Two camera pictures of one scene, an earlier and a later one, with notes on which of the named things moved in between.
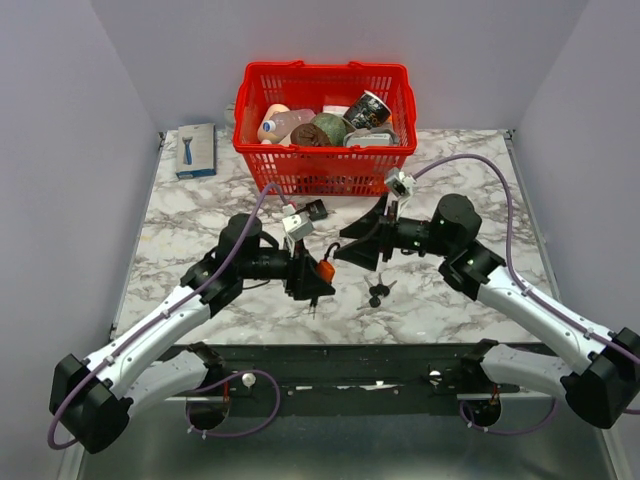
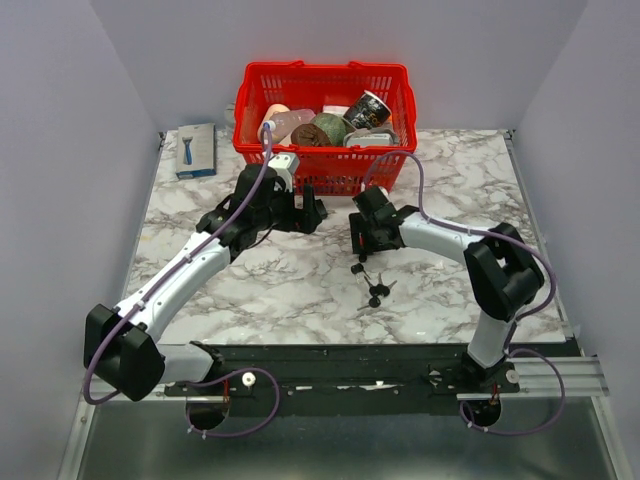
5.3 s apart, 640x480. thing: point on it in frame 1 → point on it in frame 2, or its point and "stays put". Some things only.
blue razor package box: [196, 151] stays put
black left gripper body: [294, 281] → [283, 210]
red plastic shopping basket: [309, 170] stays put
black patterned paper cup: [367, 112] stays put
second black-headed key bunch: [377, 291] stays put
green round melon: [333, 125] stays put
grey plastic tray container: [379, 137] stays put
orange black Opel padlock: [325, 269] → [358, 268]
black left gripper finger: [313, 284] → [313, 212]
